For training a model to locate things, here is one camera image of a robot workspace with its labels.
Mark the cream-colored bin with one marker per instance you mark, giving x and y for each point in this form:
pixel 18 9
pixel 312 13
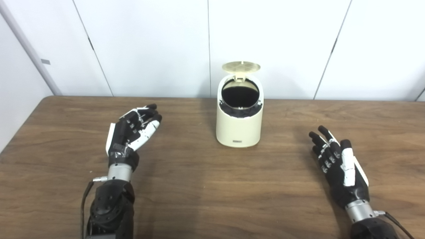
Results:
pixel 239 131

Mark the grey wall corner post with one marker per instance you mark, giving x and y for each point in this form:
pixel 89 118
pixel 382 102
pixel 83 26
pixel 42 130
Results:
pixel 30 49

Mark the round cream bin lid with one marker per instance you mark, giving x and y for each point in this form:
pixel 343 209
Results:
pixel 240 67

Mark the white and black right hand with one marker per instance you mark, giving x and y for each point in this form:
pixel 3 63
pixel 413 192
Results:
pixel 352 192

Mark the small grey post tag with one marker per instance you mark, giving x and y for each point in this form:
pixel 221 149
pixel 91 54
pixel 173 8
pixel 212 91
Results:
pixel 45 61

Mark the white and black left hand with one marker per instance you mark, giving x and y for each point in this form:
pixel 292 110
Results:
pixel 123 142

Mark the black bin liner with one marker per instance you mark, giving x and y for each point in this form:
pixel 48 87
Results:
pixel 239 96

